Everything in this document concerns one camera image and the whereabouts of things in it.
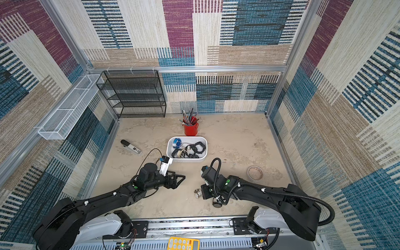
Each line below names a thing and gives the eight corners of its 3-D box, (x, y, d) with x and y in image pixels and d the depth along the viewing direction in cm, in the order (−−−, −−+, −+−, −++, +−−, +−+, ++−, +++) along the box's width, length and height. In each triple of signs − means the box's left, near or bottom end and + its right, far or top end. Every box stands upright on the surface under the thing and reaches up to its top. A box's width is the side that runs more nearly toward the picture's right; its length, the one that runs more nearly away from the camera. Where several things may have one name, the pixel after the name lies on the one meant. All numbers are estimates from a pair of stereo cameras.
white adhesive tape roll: (248, 181, 90) (249, 179, 89) (245, 167, 95) (246, 165, 94) (263, 180, 90) (265, 179, 88) (260, 167, 95) (261, 165, 94)
